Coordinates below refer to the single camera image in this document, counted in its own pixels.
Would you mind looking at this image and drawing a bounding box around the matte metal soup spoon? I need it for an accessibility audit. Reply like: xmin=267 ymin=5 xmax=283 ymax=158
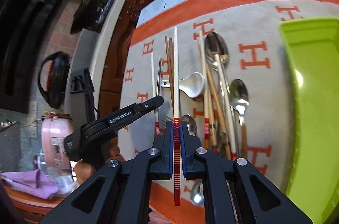
xmin=160 ymin=71 xmax=206 ymax=99

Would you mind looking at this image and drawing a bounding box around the purple cloth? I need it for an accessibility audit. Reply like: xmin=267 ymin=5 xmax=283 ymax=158
xmin=1 ymin=170 xmax=59 ymax=199

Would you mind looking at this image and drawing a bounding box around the white chopstick left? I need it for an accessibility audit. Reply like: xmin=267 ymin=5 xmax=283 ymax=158
xmin=151 ymin=53 xmax=160 ymax=136

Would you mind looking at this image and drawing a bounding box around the person's left hand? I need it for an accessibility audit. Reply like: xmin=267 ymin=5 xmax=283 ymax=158
xmin=74 ymin=138 xmax=125 ymax=184

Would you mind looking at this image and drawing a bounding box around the steel fork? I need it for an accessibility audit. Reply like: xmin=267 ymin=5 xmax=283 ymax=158
xmin=160 ymin=115 xmax=173 ymax=126

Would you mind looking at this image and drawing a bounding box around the pink appliance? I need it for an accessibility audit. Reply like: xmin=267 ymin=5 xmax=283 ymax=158
xmin=41 ymin=115 xmax=74 ymax=170

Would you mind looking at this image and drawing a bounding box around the black red rice cooker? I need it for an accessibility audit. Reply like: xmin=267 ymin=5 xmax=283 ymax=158
xmin=37 ymin=51 xmax=70 ymax=109

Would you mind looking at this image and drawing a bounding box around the green plastic utensil tray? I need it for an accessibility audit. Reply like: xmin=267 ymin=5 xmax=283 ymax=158
xmin=279 ymin=17 xmax=338 ymax=223

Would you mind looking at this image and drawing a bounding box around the brown wooden chopstick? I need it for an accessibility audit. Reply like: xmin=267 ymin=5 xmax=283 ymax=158
xmin=165 ymin=36 xmax=174 ymax=109

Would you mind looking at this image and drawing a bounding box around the small steel teaspoon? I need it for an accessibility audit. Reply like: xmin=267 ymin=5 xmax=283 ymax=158
xmin=181 ymin=115 xmax=197 ymax=136

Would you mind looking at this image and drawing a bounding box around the steel spoon wooden handle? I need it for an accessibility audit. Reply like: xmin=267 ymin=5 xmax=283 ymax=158
xmin=230 ymin=78 xmax=249 ymax=159

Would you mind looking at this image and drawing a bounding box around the white chopstick red striped end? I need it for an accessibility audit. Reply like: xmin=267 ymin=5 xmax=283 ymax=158
xmin=174 ymin=27 xmax=181 ymax=206

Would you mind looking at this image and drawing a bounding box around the large steel spoon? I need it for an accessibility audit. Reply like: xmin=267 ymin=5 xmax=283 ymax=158
xmin=204 ymin=32 xmax=238 ymax=161

